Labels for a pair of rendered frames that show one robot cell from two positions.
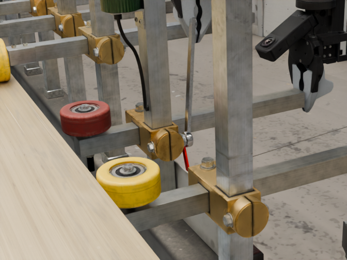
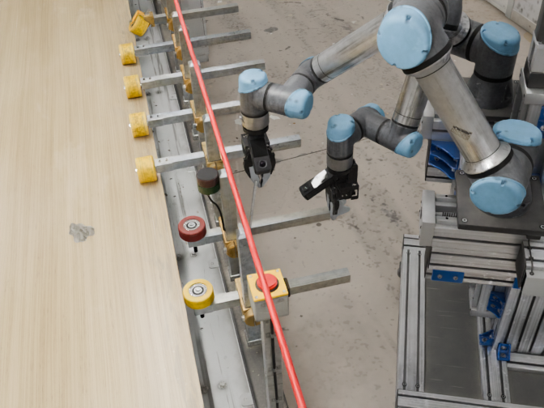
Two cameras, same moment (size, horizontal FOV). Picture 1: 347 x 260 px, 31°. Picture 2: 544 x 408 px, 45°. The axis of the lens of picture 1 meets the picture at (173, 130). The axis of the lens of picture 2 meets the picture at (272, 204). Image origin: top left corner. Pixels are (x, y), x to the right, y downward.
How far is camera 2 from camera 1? 1.11 m
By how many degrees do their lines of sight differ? 22
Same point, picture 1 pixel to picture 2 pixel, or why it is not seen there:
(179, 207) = (223, 304)
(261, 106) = (299, 220)
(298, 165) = (292, 285)
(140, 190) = (200, 303)
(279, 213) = (378, 200)
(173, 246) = not seen: hidden behind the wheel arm
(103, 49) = not seen: hidden behind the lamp
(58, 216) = (160, 318)
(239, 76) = (247, 265)
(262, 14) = not seen: outside the picture
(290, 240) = (377, 227)
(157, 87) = (229, 223)
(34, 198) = (152, 302)
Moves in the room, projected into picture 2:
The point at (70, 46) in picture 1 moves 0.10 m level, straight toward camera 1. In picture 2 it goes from (193, 161) to (190, 181)
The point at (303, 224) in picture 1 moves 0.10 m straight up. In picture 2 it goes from (393, 213) to (394, 197)
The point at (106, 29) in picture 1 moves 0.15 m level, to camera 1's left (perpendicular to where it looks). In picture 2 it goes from (214, 157) to (167, 154)
